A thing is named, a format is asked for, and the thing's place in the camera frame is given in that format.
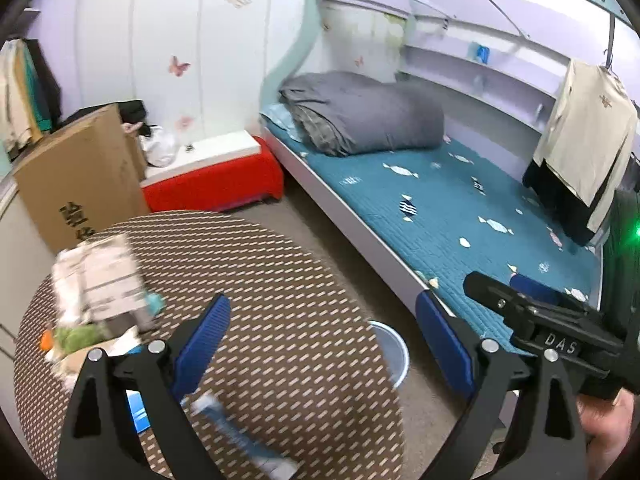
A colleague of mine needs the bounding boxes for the orange capped small bottle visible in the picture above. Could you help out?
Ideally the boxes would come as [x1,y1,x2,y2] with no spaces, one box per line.
[39,330,54,352]

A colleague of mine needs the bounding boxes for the pink butterfly wall sticker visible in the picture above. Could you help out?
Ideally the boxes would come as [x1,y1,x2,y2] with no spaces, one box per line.
[168,55,191,78]

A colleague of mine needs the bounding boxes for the white plastic bag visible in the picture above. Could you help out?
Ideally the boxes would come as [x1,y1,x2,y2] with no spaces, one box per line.
[140,125,179,168]

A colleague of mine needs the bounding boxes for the brown paper bag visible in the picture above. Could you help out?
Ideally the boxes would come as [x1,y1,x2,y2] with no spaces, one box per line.
[44,326,141,393]

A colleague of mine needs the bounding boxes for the light blue trash bin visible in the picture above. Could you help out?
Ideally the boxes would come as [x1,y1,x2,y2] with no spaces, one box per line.
[369,320,410,390]

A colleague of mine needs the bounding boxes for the red covered bench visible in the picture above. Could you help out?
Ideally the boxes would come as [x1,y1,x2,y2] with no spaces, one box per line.
[142,136,284,212]

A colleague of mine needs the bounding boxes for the blue checked pillow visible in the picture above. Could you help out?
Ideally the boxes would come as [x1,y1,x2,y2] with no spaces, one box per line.
[260,103,304,143]

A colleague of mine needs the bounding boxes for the grey folded quilt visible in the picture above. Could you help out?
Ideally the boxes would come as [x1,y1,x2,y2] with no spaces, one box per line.
[279,72,445,156]

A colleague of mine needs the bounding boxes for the teal bed mattress cover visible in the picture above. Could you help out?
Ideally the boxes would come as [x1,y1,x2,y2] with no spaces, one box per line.
[262,117,600,344]

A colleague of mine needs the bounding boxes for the blue white medicine box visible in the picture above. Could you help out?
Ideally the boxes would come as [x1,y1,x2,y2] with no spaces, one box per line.
[126,390,151,434]

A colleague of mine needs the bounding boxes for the large cardboard box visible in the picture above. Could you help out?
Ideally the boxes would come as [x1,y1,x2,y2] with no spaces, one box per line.
[13,104,149,254]

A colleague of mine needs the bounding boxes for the blue toothpaste box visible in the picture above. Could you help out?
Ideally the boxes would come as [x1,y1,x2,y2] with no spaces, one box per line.
[191,392,298,480]

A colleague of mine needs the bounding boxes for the teal bunk bed frame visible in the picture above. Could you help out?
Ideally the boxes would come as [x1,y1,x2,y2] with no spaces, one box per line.
[260,0,639,178]

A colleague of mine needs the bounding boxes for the hanging clothes on rack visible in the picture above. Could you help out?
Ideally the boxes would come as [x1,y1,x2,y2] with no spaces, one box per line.
[1,37,62,162]

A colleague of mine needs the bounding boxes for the person's right hand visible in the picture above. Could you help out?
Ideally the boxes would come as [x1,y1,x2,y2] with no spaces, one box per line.
[576,389,636,479]

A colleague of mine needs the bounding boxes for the white paper bag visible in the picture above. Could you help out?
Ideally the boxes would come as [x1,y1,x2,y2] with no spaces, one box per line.
[52,233,155,332]

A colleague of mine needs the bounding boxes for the cream hanging shirt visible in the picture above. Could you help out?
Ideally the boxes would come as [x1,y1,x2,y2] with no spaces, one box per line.
[533,60,638,233]

